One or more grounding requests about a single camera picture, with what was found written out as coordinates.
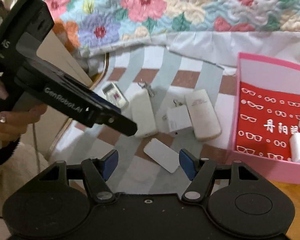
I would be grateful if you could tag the cream remote with label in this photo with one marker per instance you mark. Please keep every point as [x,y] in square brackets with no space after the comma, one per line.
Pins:
[206,125]

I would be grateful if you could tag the floral quilted bedspread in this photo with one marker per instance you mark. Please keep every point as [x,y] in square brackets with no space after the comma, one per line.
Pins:
[90,27]

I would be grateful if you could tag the person left hand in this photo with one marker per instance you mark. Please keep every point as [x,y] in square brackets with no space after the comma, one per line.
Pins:
[14,124]

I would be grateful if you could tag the checkered striped floor mat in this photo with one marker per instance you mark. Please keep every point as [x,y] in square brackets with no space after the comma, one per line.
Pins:
[153,80]

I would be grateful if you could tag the air conditioner remote with screen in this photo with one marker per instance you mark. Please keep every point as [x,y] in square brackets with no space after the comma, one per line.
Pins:
[114,95]

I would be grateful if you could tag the silver keys on ring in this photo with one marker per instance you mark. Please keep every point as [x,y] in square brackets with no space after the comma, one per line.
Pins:
[147,86]

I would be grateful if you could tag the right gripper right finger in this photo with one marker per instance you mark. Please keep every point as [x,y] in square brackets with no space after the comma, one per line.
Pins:
[200,174]

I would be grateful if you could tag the white bed sheet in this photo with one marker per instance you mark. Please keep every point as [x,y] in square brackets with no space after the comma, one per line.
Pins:
[211,46]

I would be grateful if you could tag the white cube charger adapter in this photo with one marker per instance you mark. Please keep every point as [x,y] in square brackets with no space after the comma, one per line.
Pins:
[178,121]

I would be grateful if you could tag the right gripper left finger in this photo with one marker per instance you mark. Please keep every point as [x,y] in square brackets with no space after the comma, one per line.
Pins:
[95,174]

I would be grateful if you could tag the long white remote back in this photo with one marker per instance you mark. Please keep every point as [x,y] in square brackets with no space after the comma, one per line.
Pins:
[142,114]

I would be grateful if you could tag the pink cardboard box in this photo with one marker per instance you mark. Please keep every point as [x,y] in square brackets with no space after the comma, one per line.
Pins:
[266,116]

